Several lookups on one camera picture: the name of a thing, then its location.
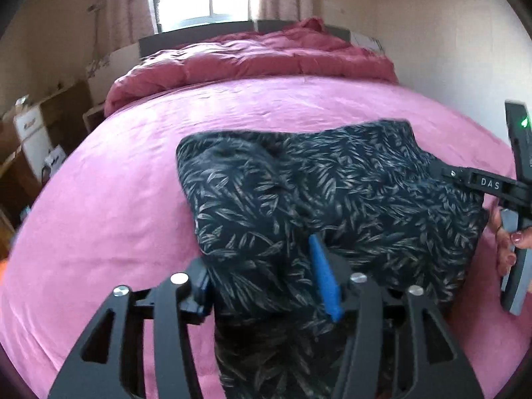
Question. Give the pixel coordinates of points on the dark leaf-print pants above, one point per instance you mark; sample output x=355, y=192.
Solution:
x=257, y=199

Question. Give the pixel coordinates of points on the pink bed sheet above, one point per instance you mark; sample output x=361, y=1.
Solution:
x=124, y=199

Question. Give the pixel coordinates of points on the wooden desk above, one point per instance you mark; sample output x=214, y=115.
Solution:
x=16, y=191

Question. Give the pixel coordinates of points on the pink duvet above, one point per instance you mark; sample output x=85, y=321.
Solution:
x=249, y=62

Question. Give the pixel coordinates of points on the grey headboard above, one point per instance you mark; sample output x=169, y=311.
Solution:
x=166, y=41

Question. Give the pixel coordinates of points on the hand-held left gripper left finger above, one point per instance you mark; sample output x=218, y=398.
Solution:
x=203, y=295

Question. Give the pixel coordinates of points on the small printed box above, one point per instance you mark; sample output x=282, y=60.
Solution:
x=54, y=162

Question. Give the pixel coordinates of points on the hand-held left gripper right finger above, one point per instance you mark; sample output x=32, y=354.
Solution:
x=325, y=276

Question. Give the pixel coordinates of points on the white box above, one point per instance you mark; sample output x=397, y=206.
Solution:
x=29, y=133

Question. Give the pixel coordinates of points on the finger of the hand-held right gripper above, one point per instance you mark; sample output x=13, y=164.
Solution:
x=451, y=174

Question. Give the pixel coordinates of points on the person's right hand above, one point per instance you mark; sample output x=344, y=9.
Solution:
x=505, y=253

